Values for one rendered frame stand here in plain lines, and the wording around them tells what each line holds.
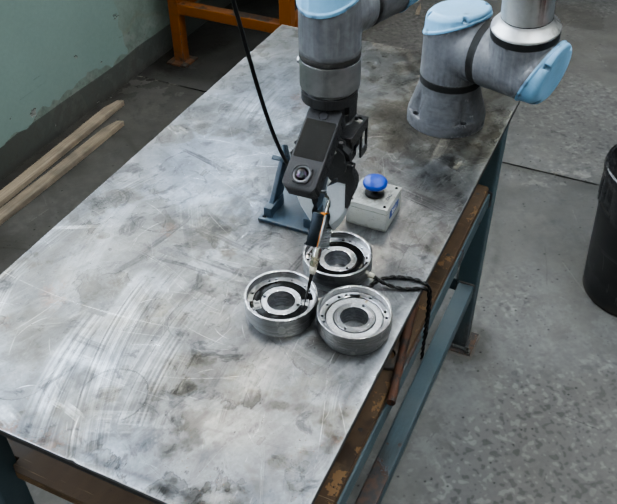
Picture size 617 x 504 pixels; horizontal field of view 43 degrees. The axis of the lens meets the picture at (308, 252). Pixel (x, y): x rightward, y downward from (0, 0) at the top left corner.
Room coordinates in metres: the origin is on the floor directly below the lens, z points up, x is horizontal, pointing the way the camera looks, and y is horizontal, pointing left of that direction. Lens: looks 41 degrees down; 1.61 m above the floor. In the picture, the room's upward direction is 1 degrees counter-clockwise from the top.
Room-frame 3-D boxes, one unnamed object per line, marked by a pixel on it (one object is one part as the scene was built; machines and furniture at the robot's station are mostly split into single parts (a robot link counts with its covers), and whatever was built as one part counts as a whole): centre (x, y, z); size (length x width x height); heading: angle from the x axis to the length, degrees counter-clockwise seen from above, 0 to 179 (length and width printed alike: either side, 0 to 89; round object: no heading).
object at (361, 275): (0.89, -0.04, 0.82); 0.10 x 0.10 x 0.04
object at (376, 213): (1.04, -0.11, 0.82); 0.08 x 0.07 x 0.05; 155
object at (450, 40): (1.34, -0.28, 0.97); 0.13 x 0.12 x 0.14; 48
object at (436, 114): (1.34, -0.27, 0.85); 0.15 x 0.15 x 0.10
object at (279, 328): (0.81, 0.04, 0.82); 0.10 x 0.10 x 0.04
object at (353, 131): (0.88, -0.03, 1.07); 0.09 x 0.08 x 0.12; 155
